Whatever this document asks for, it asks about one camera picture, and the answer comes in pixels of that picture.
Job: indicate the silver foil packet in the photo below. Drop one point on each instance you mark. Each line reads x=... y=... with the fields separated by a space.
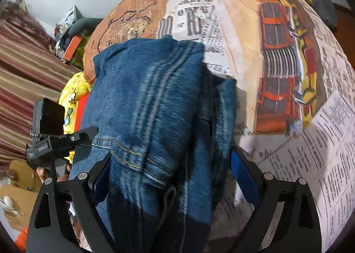
x=66 y=24

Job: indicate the printed blanket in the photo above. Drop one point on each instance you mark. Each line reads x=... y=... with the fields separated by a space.
x=277 y=55

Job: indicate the cardboard box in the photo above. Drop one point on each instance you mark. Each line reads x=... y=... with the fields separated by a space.
x=19 y=197

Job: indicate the yellow cartoon print garment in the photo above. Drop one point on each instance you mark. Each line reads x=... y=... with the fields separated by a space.
x=72 y=94

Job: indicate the red garment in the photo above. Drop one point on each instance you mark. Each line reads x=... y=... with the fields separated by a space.
x=82 y=111

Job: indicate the orange red box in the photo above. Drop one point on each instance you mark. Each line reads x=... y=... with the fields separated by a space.
x=72 y=47

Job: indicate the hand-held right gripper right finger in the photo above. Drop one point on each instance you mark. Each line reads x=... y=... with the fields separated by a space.
x=241 y=169

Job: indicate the striped curtain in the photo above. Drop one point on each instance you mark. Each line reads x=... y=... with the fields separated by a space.
x=25 y=75

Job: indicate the blue denim jacket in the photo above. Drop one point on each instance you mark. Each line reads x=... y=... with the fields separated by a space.
x=155 y=97

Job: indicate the green cloth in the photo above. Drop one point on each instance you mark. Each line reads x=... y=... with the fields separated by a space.
x=78 y=57

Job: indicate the person's left hand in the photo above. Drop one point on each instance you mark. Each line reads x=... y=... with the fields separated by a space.
x=43 y=174

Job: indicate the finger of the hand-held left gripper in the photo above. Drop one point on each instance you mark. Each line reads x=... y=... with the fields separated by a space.
x=80 y=135

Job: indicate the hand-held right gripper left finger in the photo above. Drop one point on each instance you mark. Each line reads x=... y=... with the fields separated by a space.
x=99 y=186

